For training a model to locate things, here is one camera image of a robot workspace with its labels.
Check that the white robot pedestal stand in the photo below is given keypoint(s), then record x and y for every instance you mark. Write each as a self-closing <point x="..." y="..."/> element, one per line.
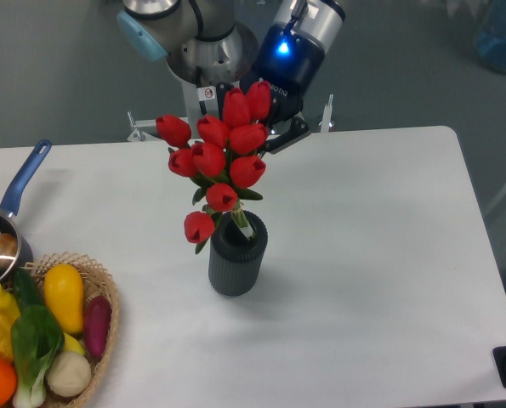
<point x="193" y="106"/>

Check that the woven bamboo basket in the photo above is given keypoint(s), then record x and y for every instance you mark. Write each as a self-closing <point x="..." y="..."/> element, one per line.
<point x="97" y="281"/>

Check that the blue object in background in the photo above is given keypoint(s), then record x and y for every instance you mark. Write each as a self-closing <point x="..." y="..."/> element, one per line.
<point x="490" y="39"/>

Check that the red tulip bouquet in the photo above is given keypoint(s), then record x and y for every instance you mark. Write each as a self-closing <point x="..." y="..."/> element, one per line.
<point x="224" y="163"/>

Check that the yellow squash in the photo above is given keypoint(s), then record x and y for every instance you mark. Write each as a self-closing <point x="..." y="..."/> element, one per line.
<point x="64" y="295"/>

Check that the purple eggplant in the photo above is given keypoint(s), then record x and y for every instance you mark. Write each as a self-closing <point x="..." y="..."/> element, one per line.
<point x="96" y="326"/>

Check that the dark grey ribbed vase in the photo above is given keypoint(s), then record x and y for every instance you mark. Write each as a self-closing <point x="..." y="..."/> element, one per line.
<point x="234" y="261"/>

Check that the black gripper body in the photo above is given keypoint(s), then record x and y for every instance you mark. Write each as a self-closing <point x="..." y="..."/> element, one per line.
<point x="289" y="62"/>

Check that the blue handled saucepan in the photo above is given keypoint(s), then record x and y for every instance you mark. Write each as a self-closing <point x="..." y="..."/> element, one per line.
<point x="15" y="251"/>

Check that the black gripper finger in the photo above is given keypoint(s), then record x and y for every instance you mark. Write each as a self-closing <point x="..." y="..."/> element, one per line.
<point x="223" y="91"/>
<point x="298" y="130"/>

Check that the green bok choy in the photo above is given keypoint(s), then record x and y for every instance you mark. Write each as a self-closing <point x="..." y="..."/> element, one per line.
<point x="36" y="339"/>

